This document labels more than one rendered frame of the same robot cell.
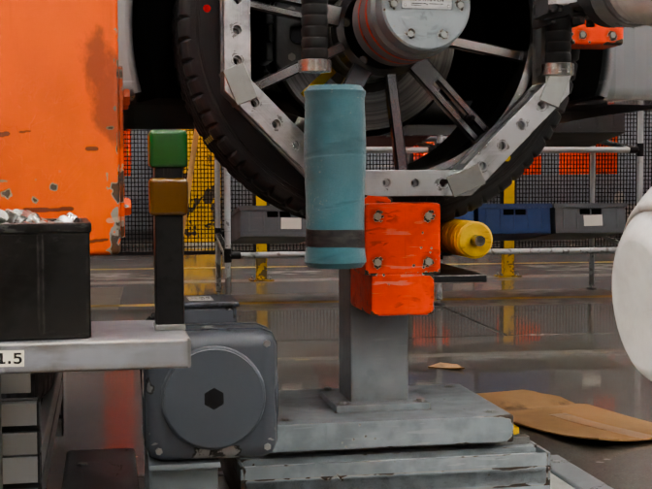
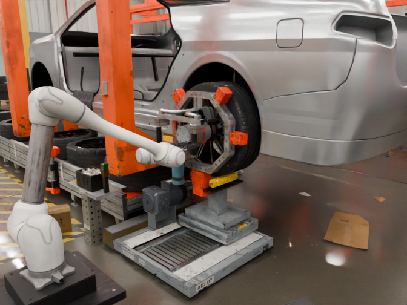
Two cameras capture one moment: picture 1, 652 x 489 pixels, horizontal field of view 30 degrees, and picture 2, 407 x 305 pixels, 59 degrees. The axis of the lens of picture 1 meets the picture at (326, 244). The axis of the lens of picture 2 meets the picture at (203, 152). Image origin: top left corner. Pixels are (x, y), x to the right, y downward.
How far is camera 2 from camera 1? 2.26 m
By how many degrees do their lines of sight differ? 55
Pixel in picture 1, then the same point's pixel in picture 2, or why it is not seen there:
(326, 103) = not seen: hidden behind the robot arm
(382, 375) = (213, 205)
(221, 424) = (148, 207)
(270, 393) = (155, 204)
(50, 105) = (111, 151)
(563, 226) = not seen: outside the picture
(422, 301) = (200, 193)
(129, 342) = (91, 195)
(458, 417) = (214, 219)
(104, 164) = (116, 162)
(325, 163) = not seen: hidden behind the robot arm
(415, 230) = (199, 178)
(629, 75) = (264, 149)
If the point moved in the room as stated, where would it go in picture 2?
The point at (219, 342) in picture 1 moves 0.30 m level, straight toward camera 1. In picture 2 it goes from (149, 192) to (111, 203)
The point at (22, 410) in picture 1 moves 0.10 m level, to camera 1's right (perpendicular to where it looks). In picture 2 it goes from (120, 195) to (126, 199)
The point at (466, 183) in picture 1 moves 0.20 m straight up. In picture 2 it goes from (209, 170) to (209, 142)
